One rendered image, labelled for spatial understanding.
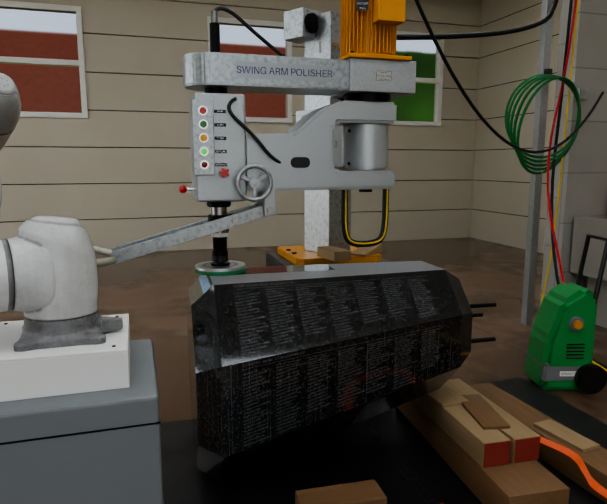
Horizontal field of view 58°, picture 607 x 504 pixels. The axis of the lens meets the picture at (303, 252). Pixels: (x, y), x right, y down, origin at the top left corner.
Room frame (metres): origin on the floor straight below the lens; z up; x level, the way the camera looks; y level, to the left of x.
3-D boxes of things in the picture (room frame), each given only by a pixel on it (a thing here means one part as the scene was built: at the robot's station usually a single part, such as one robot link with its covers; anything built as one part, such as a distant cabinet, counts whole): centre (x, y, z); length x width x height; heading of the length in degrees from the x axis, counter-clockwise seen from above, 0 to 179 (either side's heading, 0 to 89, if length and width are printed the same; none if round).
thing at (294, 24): (3.08, 0.01, 2.00); 0.20 x 0.18 x 0.15; 16
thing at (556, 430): (2.18, -1.11, 0.13); 0.25 x 0.10 x 0.01; 24
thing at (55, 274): (1.20, 0.56, 1.05); 0.18 x 0.16 x 0.22; 126
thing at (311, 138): (2.39, -0.03, 1.30); 0.74 x 0.23 x 0.49; 107
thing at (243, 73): (2.39, 0.02, 1.62); 0.96 x 0.25 x 0.17; 107
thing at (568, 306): (3.06, -1.51, 0.43); 0.35 x 0.35 x 0.87; 1
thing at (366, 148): (2.48, -0.28, 1.34); 0.19 x 0.19 x 0.20
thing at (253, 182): (2.21, 0.20, 1.20); 0.15 x 0.10 x 0.15; 107
